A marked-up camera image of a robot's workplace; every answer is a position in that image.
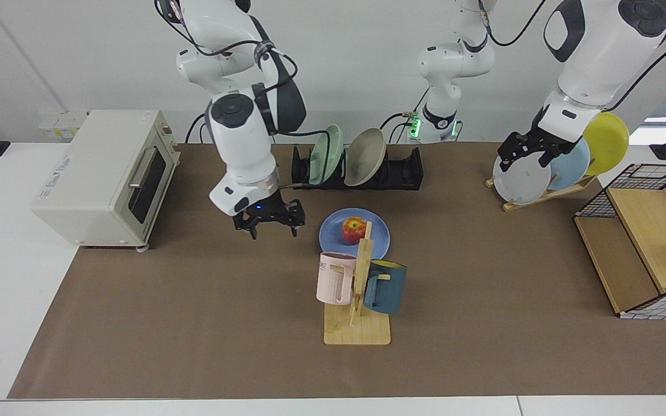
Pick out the yellow plate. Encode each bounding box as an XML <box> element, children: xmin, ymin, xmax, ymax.
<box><xmin>582</xmin><ymin>112</ymin><xmax>630</xmax><ymax>176</ymax></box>

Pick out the dark blue cup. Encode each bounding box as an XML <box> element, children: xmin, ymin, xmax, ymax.
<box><xmin>363</xmin><ymin>259</ymin><xmax>408</xmax><ymax>315</ymax></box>

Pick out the wooden plate rack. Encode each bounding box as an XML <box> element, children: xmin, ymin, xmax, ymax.
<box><xmin>486</xmin><ymin>173</ymin><xmax>598</xmax><ymax>212</ymax></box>

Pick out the red apple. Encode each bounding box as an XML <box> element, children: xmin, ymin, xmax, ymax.
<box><xmin>342</xmin><ymin>217</ymin><xmax>367</xmax><ymax>244</ymax></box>

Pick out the white wall socket box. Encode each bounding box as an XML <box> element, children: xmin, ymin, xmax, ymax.
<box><xmin>38</xmin><ymin>112</ymin><xmax>88</xmax><ymax>139</ymax></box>

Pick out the green plate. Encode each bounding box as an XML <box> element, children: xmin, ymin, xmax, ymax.
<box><xmin>309</xmin><ymin>125</ymin><xmax>344</xmax><ymax>186</ymax></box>

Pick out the brown table cloth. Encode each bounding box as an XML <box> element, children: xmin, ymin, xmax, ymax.
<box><xmin>7</xmin><ymin>143</ymin><xmax>666</xmax><ymax>399</ymax></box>

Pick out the black dish rack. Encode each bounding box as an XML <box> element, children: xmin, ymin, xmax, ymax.
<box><xmin>291</xmin><ymin>144</ymin><xmax>424</xmax><ymax>191</ymax></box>

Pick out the wire basket with wooden floor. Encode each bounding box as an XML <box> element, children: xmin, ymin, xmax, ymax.
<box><xmin>574</xmin><ymin>164</ymin><xmax>666</xmax><ymax>320</ymax></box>

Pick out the pale toaster oven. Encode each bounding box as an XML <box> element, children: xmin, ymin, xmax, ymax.
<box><xmin>31</xmin><ymin>110</ymin><xmax>182</xmax><ymax>252</ymax></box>

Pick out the beige plate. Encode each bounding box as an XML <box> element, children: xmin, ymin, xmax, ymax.
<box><xmin>344</xmin><ymin>128</ymin><xmax>387</xmax><ymax>187</ymax></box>

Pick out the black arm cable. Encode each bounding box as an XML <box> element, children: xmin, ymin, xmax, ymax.
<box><xmin>602</xmin><ymin>32</ymin><xmax>666</xmax><ymax>112</ymax></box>
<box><xmin>156</xmin><ymin>0</ymin><xmax>335</xmax><ymax>189</ymax></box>

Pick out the pink cup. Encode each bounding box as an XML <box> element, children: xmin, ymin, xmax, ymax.
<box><xmin>316</xmin><ymin>252</ymin><xmax>358</xmax><ymax>305</ymax></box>

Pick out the light blue plate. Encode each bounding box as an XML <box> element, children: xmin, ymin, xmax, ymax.
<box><xmin>544</xmin><ymin>138</ymin><xmax>591</xmax><ymax>191</ymax></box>

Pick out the wooden cup stand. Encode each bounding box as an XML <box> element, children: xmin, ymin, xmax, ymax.
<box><xmin>324</xmin><ymin>221</ymin><xmax>392</xmax><ymax>346</ymax></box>

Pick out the grey plate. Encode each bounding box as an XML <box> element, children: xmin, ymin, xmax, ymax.
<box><xmin>493</xmin><ymin>151</ymin><xmax>552</xmax><ymax>206</ymax></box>

